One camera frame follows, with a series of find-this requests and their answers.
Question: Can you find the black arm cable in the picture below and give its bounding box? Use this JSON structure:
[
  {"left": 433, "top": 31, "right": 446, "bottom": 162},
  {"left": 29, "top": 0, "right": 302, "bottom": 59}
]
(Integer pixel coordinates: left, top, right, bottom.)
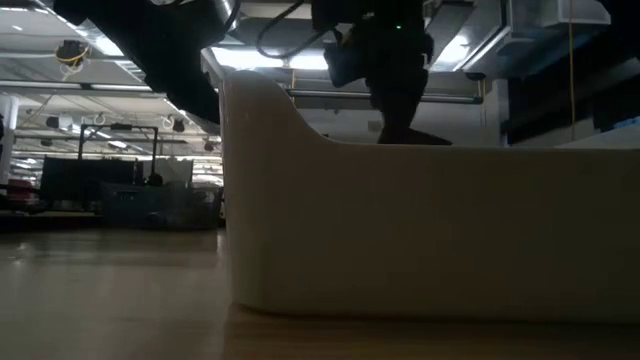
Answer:
[{"left": 256, "top": 0, "right": 334, "bottom": 60}]

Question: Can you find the silver spiral ceiling duct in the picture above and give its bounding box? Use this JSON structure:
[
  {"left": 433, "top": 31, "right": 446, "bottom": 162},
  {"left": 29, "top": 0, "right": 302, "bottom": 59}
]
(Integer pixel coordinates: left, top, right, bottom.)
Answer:
[{"left": 37, "top": 0, "right": 224, "bottom": 136}]

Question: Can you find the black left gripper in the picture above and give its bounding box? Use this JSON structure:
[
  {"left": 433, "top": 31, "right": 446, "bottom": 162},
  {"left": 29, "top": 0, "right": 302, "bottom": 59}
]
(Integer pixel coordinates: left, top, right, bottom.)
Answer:
[{"left": 143, "top": 69, "right": 222, "bottom": 126}]

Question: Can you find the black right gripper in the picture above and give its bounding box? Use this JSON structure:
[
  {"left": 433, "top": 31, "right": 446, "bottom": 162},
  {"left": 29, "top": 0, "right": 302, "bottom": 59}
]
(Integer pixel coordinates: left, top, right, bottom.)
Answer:
[{"left": 349, "top": 19, "right": 436, "bottom": 146}]

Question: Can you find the black rig frame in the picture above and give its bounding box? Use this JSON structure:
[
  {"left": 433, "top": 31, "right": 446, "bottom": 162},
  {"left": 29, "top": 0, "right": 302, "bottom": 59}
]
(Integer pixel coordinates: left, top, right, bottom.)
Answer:
[{"left": 77, "top": 123, "right": 160, "bottom": 189}]

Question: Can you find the white plastic bin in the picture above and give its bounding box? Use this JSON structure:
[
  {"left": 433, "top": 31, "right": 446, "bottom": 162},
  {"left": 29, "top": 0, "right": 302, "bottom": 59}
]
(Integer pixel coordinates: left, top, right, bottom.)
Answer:
[{"left": 218, "top": 69, "right": 640, "bottom": 324}]

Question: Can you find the rectangular metal ceiling duct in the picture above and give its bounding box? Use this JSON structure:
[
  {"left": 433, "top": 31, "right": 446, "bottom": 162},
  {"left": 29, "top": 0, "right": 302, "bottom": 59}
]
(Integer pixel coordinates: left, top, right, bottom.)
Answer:
[{"left": 429, "top": 0, "right": 614, "bottom": 81}]

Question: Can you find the black ceiling camera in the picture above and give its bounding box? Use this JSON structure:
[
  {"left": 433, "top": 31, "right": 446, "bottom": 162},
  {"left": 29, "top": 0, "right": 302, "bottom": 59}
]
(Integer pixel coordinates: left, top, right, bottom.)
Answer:
[{"left": 54, "top": 38, "right": 90, "bottom": 69}]

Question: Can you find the bright ceiling light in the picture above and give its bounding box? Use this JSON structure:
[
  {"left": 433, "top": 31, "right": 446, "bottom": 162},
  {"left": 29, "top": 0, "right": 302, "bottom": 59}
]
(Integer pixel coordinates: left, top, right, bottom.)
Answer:
[{"left": 214, "top": 47, "right": 331, "bottom": 72}]

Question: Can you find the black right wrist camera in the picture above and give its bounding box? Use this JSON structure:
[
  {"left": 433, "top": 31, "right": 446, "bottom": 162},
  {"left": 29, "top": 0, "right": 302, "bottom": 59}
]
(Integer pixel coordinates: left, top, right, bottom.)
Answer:
[{"left": 322, "top": 38, "right": 369, "bottom": 89}]

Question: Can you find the grey ceiling pipe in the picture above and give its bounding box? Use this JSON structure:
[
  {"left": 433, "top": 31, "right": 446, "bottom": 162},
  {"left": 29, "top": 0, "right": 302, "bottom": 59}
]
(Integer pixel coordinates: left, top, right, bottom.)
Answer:
[{"left": 0, "top": 79, "right": 484, "bottom": 105}]

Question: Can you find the black flat panel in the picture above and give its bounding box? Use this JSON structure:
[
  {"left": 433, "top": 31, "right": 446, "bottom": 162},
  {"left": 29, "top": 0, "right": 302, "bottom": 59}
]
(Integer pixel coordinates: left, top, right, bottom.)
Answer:
[{"left": 39, "top": 156, "right": 145, "bottom": 204}]

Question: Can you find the black plastic bin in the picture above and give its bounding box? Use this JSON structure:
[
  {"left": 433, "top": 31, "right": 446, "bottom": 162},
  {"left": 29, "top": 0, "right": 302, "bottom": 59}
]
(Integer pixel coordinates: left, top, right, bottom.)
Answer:
[{"left": 101, "top": 180, "right": 223, "bottom": 231}]

